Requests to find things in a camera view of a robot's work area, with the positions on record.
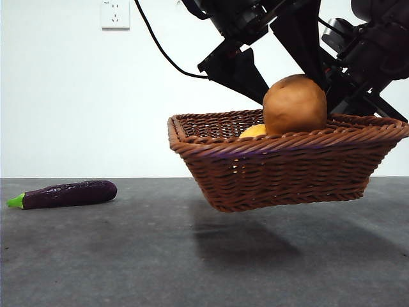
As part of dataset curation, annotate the purple eggplant with green stem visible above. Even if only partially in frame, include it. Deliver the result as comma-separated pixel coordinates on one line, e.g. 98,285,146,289
6,180,118,210

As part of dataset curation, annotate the white wall socket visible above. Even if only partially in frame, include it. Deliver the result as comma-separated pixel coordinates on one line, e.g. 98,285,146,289
101,0,131,31

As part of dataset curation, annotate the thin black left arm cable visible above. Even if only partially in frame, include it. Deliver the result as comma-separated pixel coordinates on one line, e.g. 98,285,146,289
133,0,210,80

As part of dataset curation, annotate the brown potato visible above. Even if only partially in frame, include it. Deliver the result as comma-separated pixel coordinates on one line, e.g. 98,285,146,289
262,74,328,135

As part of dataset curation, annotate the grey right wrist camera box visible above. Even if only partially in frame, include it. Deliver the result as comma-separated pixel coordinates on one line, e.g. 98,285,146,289
320,17,355,49

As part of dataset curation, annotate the brown wicker basket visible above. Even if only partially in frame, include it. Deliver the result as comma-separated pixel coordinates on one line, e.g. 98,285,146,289
167,109,409,214

